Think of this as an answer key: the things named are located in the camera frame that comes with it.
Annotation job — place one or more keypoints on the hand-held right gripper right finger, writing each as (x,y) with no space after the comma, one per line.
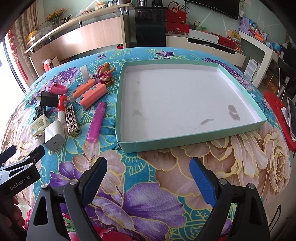
(202,182)

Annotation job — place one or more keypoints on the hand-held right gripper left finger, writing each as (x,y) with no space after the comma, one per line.
(94,179)

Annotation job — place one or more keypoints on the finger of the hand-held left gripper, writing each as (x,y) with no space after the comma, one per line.
(30,156)
(7,153)

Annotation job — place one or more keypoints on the white charger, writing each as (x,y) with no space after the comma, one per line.
(54,135)

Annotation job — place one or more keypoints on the cream plastic frame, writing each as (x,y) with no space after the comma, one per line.
(39,125)

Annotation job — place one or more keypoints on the black toy car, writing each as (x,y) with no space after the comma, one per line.
(39,111)

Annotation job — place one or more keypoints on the patterned metal lighter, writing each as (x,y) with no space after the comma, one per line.
(72,120)

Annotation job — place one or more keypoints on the pink lighter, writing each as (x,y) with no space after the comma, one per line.
(96,122)

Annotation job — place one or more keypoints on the red can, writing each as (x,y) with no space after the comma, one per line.
(62,109)

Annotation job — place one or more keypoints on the black charger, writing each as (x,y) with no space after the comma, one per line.
(48,99)

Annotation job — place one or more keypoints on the pink watch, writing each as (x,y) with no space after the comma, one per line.
(59,89)

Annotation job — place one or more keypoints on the green rimmed white box tray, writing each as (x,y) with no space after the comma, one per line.
(180,99)

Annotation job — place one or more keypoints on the blue orange toy pieces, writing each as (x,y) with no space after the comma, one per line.
(84,89)

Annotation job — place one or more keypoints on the white watch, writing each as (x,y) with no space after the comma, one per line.
(84,73)

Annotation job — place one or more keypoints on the toy dog figure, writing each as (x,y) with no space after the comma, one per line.
(104,74)

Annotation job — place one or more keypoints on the person's left hand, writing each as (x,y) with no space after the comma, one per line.
(18,213)

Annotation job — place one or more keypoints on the floral blanket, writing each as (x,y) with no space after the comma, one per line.
(161,166)

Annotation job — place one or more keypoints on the red shopping bag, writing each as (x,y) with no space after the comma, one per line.
(46,66)

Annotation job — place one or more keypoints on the beige paper bag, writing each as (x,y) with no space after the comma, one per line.
(55,62)

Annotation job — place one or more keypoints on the red stool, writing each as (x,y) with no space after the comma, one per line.
(275,109)

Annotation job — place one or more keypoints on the red hanging decoration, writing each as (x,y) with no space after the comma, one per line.
(15,48)

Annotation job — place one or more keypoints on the white paper stack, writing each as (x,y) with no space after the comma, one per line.
(251,68)

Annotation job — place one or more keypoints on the wooden shelf desk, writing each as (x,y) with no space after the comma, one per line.
(92,37)

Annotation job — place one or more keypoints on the black chair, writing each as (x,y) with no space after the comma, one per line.
(285,74)

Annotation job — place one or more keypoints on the white low cabinet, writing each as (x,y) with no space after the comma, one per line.
(192,45)

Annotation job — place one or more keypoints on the red flat box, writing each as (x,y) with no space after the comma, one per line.
(230,42)

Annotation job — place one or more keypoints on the yellow flower bouquet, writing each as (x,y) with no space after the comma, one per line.
(55,16)

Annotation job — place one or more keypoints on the white desk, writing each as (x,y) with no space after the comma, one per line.
(259,48)

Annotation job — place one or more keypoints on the white flat box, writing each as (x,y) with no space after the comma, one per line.
(203,35)

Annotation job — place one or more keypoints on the red gift box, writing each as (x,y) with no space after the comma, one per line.
(177,28)

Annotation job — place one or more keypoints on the purple box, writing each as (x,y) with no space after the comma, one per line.
(244,25)

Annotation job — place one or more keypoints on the red gift bag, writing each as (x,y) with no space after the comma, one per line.
(175,15)

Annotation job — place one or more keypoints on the black television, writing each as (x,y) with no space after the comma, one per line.
(215,8)

